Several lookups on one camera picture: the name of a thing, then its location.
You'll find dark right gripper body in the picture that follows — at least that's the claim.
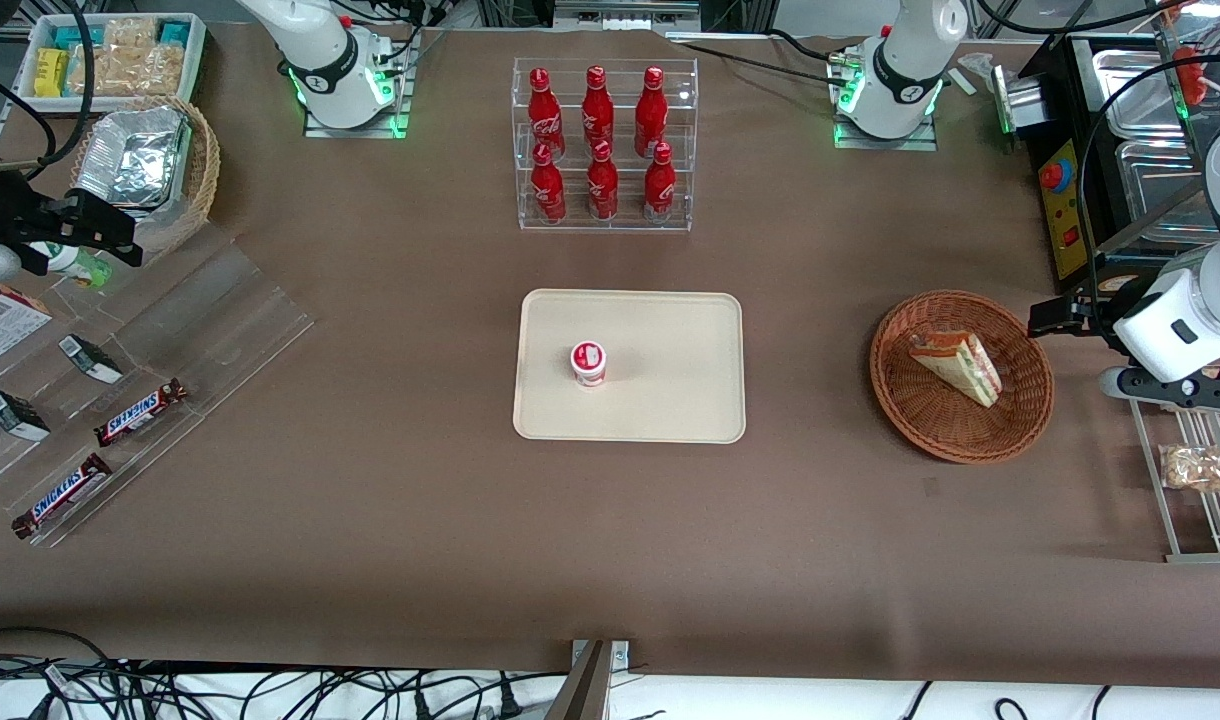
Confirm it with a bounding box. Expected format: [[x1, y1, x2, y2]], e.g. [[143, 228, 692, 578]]
[[0, 188, 77, 277]]

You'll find triangular sandwich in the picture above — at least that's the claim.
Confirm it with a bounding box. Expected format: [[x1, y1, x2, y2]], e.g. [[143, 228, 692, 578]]
[[907, 330, 1004, 409]]

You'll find tan wicker basket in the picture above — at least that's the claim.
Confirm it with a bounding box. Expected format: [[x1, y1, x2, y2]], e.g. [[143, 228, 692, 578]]
[[68, 95, 222, 263]]

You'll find brown wicker basket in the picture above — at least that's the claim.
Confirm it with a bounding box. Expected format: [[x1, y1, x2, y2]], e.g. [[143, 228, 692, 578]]
[[869, 290, 1056, 465]]

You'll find beige plastic tray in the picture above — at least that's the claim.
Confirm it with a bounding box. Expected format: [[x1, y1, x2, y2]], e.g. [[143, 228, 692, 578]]
[[512, 289, 747, 444]]

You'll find green lidded snack cup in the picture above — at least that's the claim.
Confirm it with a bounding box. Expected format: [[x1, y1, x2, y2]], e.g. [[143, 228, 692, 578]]
[[28, 242, 113, 290]]

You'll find aluminium foil container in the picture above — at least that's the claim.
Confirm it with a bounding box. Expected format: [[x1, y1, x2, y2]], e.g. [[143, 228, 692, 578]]
[[75, 106, 193, 213]]

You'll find white red barcode box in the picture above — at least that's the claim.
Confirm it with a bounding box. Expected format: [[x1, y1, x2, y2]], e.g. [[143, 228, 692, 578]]
[[0, 282, 54, 379]]

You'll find small black box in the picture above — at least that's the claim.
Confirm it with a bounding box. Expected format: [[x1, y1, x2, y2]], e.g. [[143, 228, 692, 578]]
[[0, 390, 52, 443], [58, 334, 125, 385]]

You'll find clear acrylic stepped stand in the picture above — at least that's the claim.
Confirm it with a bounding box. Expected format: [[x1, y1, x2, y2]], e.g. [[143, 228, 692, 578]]
[[0, 222, 317, 550]]

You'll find steel warmer pan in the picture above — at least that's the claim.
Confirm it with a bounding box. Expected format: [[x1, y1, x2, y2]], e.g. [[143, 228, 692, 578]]
[[1090, 48, 1186, 141], [1113, 140, 1220, 246]]

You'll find clear bag of crackers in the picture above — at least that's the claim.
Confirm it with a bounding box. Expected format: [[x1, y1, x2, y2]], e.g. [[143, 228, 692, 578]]
[[66, 48, 131, 98], [103, 17, 161, 56], [130, 45, 187, 96]]

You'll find clear bag of brown snacks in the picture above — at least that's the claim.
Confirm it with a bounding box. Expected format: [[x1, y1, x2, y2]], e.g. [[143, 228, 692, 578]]
[[1158, 443, 1220, 493]]

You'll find yellow snack packet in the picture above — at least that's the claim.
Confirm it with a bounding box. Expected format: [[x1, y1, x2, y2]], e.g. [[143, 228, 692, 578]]
[[33, 47, 69, 99]]

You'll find black food warmer cabinet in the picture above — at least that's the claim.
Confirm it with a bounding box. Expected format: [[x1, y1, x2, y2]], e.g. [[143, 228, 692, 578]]
[[990, 30, 1220, 297]]

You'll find brown Snickers bar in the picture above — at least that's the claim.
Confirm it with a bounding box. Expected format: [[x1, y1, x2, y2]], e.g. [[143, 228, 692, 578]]
[[11, 453, 114, 541], [93, 378, 190, 448]]

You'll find white plastic bin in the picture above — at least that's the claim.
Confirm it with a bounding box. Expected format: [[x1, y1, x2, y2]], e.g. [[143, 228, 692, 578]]
[[15, 12, 209, 114]]

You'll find red sausage on stick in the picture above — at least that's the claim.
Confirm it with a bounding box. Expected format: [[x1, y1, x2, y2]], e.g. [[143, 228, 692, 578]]
[[1173, 45, 1220, 106]]

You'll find crumpled clear plastic wrap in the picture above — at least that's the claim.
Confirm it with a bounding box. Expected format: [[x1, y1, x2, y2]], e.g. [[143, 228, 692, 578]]
[[950, 52, 1001, 97]]

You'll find red cola bottle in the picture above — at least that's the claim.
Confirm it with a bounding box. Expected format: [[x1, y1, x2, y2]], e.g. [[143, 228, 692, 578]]
[[530, 142, 568, 225], [634, 66, 668, 158], [586, 140, 620, 222], [527, 67, 567, 161], [643, 142, 677, 224], [581, 65, 616, 156]]

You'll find clear acrylic bottle rack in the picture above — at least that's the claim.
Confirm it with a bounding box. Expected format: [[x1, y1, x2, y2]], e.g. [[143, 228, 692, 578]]
[[511, 57, 700, 234]]

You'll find red white yogurt cup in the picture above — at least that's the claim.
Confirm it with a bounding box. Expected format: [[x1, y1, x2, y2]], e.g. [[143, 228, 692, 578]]
[[570, 341, 609, 388]]

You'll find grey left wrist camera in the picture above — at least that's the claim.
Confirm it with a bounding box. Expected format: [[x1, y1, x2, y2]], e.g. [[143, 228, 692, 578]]
[[1099, 364, 1220, 413]]

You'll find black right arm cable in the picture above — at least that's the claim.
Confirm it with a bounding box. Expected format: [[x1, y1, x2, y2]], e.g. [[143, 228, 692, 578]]
[[0, 0, 97, 183]]

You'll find grey wire rack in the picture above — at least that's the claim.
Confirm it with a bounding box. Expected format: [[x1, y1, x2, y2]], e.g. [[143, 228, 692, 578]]
[[1128, 395, 1220, 564]]

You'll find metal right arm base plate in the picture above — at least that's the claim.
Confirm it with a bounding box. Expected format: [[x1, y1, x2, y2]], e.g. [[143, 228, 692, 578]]
[[303, 28, 423, 140]]

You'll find black cable on table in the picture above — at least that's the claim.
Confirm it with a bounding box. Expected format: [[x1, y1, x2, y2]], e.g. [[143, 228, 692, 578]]
[[665, 28, 861, 86]]

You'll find black looped floor cable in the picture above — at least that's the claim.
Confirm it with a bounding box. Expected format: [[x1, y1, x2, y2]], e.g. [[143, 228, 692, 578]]
[[900, 682, 1116, 720]]

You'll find black floor cable bundle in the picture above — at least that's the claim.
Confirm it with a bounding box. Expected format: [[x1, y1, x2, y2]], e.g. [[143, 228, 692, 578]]
[[0, 627, 531, 720]]

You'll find metal table bracket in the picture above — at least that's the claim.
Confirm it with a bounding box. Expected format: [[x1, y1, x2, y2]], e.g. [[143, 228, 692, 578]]
[[548, 639, 632, 720]]

